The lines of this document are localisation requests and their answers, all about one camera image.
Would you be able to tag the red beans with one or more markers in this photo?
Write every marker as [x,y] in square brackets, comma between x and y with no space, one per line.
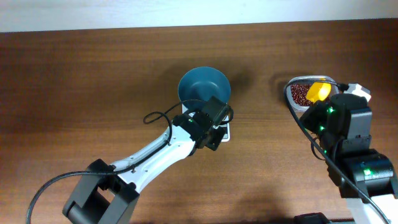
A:
[299,94]

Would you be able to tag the yellow measuring scoop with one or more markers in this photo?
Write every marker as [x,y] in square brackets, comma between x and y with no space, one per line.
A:
[318,91]

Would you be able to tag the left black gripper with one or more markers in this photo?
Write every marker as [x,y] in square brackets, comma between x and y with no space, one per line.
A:
[214,137]

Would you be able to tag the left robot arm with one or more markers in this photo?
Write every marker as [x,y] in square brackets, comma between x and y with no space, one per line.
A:
[108,193]

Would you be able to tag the clear plastic container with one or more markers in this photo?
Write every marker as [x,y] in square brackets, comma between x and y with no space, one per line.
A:
[308,80]

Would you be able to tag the white digital kitchen scale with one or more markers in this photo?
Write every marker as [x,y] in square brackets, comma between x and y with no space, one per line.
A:
[226,127]

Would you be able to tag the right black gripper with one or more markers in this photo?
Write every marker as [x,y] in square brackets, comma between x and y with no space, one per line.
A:
[313,112]

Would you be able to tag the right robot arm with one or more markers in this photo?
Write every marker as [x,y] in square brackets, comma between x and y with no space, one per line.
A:
[365,178]

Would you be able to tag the teal blue bowl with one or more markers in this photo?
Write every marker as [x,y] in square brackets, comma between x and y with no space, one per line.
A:
[202,83]

